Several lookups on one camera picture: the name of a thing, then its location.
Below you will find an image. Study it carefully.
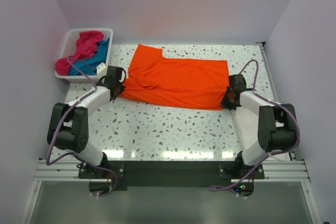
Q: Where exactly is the aluminium frame rail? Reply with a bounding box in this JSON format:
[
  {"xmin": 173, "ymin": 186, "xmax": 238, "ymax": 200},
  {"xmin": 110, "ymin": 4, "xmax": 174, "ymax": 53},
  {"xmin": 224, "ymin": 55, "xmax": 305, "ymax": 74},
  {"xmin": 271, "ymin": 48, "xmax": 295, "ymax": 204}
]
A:
[{"xmin": 19, "ymin": 158, "xmax": 82, "ymax": 224}]

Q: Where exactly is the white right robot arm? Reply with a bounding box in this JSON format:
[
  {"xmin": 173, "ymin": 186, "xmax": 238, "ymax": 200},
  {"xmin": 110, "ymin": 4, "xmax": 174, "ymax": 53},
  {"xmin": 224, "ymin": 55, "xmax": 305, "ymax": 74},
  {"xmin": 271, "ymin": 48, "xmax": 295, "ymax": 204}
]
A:
[{"xmin": 221, "ymin": 74, "xmax": 300, "ymax": 178}]

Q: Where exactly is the blue t shirt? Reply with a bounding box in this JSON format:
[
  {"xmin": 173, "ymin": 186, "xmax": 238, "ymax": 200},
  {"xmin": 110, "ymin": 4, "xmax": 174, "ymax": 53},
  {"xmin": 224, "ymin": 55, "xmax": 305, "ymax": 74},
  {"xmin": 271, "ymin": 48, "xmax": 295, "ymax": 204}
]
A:
[{"xmin": 68, "ymin": 38, "xmax": 110, "ymax": 76}]

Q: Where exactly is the pink t shirt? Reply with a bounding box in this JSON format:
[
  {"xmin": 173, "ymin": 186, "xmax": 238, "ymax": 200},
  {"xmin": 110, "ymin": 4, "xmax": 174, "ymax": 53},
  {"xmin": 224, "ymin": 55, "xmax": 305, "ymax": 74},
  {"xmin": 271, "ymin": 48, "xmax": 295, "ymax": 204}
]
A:
[{"xmin": 55, "ymin": 30, "xmax": 104, "ymax": 76}]

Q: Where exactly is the orange t shirt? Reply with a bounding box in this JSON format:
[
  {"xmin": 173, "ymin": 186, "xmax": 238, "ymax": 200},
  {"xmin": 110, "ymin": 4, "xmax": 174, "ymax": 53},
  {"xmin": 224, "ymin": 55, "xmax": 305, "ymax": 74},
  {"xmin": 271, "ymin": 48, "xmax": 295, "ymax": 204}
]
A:
[{"xmin": 120, "ymin": 45, "xmax": 229, "ymax": 110}]

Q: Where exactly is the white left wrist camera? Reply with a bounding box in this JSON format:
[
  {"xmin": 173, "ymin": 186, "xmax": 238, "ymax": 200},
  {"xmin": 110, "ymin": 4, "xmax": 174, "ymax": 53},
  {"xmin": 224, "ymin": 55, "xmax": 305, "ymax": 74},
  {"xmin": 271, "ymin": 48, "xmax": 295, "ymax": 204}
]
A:
[{"xmin": 96, "ymin": 62, "xmax": 108, "ymax": 77}]

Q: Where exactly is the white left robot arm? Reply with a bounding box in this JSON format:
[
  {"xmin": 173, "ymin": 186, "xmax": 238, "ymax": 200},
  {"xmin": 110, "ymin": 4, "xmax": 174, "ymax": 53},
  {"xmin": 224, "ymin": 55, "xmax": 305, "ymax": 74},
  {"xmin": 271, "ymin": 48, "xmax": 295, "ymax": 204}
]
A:
[{"xmin": 46, "ymin": 66, "xmax": 127, "ymax": 178}]

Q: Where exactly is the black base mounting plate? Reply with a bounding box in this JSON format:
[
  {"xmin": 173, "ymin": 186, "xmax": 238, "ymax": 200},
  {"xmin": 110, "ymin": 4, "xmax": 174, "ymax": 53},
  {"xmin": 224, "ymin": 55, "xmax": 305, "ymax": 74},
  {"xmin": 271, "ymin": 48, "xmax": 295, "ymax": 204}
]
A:
[{"xmin": 77, "ymin": 161, "xmax": 265, "ymax": 192}]

